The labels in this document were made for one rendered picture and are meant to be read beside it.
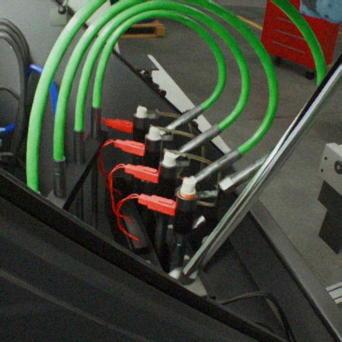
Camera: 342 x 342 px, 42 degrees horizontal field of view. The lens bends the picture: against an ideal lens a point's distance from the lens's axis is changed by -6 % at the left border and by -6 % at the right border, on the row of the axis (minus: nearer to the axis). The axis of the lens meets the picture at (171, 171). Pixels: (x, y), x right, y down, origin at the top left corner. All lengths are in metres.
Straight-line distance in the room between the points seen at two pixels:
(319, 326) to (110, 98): 0.54
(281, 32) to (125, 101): 4.14
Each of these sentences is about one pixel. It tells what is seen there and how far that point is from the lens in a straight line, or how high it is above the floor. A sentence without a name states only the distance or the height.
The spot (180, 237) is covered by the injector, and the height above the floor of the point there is 1.07.
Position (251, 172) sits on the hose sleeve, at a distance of 0.63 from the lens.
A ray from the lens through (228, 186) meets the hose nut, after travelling 0.62.
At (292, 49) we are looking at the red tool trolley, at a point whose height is 0.28.
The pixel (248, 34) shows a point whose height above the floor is 1.33.
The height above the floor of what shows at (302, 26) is 1.37.
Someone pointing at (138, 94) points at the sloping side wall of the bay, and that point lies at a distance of 0.88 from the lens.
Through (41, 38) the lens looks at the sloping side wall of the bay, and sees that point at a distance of 0.81.
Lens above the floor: 1.48
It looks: 32 degrees down
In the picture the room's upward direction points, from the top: 7 degrees clockwise
